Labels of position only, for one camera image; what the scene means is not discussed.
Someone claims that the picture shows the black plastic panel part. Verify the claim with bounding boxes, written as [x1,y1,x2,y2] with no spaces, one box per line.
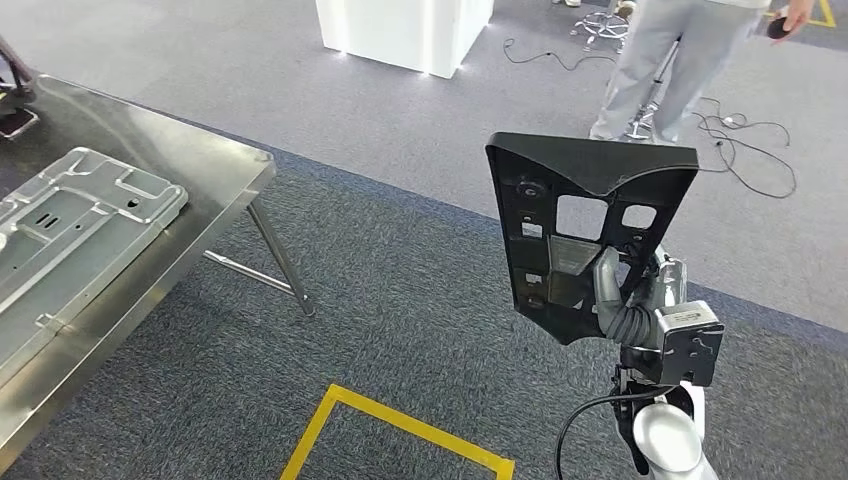
[484,131,700,347]

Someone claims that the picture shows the stainless steel workbench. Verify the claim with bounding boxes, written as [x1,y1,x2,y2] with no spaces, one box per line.
[0,72,318,458]

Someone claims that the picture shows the chrome stool base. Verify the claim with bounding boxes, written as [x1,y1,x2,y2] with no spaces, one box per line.
[570,9,631,54]

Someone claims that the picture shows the person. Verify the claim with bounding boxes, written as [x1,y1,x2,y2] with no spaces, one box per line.
[589,0,817,144]

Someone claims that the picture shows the stamped grey metal plate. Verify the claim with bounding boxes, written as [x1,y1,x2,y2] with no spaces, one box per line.
[0,146,190,389]

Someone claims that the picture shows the person's hand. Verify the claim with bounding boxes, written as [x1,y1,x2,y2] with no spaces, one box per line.
[768,0,817,42]

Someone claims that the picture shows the white lit pedestal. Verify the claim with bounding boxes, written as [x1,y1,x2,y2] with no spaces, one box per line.
[315,0,497,81]

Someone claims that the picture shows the black floor cable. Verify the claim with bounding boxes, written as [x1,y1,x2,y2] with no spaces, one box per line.
[502,36,619,73]
[690,95,798,200]

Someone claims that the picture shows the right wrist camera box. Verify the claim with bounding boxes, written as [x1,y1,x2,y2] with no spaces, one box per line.
[619,299,727,389]

